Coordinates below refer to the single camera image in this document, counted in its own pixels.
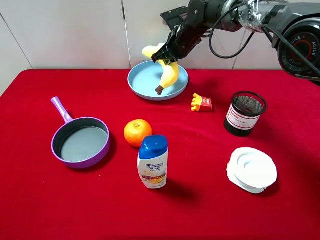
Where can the white round lid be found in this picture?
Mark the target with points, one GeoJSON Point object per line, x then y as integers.
{"type": "Point", "coordinates": [252, 170]}

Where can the toy french fries box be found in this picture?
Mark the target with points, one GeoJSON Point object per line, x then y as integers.
{"type": "Point", "coordinates": [201, 104]}

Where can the yellow plush banana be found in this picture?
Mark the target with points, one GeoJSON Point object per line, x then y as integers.
{"type": "Point", "coordinates": [170, 73]}

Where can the white blue shampoo bottle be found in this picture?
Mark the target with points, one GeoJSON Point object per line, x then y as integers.
{"type": "Point", "coordinates": [152, 161]}

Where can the red tablecloth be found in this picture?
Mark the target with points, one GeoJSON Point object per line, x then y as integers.
{"type": "Point", "coordinates": [41, 199]}

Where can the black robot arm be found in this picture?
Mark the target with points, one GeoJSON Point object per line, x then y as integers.
{"type": "Point", "coordinates": [292, 28]}

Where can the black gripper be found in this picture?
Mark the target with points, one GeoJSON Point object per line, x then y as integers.
{"type": "Point", "coordinates": [187, 24]}

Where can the black mesh pen holder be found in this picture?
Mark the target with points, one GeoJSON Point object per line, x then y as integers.
{"type": "Point", "coordinates": [244, 112]}

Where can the purple frying pan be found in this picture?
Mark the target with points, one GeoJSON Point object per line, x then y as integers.
{"type": "Point", "coordinates": [81, 142]}

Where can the light blue plate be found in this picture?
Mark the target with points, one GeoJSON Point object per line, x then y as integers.
{"type": "Point", "coordinates": [145, 77]}

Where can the orange fruit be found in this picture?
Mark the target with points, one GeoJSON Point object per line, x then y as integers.
{"type": "Point", "coordinates": [136, 130]}

